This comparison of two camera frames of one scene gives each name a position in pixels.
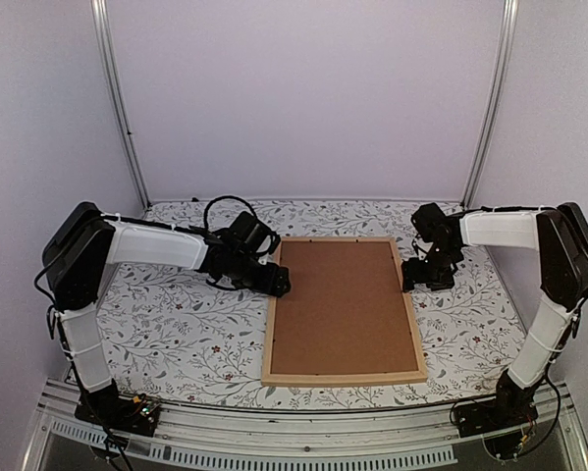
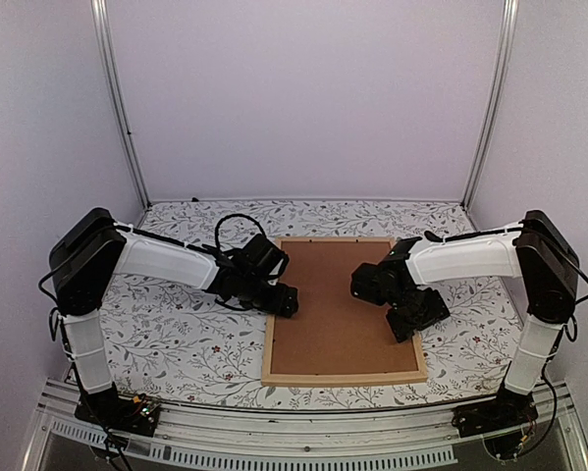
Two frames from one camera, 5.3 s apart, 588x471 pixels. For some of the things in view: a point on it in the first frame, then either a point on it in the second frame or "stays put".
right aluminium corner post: (508, 31) stays put
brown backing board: (346, 310) stays put
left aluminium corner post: (100, 15) stays put
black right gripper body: (436, 271) → (411, 315)
